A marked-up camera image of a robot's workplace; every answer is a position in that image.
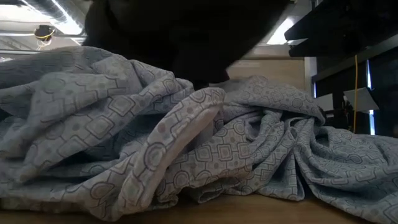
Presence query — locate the black aluminium rig frame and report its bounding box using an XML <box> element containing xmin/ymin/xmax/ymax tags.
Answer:
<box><xmin>310</xmin><ymin>30</ymin><xmax>398</xmax><ymax>138</ymax></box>

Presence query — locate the black overhead camera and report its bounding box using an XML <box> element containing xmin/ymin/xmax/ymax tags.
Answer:
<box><xmin>33</xmin><ymin>24</ymin><xmax>57</xmax><ymax>43</ymax></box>

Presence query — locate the dark grey garment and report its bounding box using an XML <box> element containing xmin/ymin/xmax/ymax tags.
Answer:
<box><xmin>81</xmin><ymin>0</ymin><xmax>295</xmax><ymax>91</ymax></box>

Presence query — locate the grey angled panel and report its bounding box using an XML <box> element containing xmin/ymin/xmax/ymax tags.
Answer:
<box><xmin>343</xmin><ymin>86</ymin><xmax>381</xmax><ymax>113</ymax></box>

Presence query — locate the yellow cable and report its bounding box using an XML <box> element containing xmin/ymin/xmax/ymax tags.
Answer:
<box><xmin>353</xmin><ymin>54</ymin><xmax>359</xmax><ymax>134</ymax></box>

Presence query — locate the light blue patterned garment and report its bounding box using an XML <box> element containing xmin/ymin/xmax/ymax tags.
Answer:
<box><xmin>0</xmin><ymin>45</ymin><xmax>398</xmax><ymax>224</ymax></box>

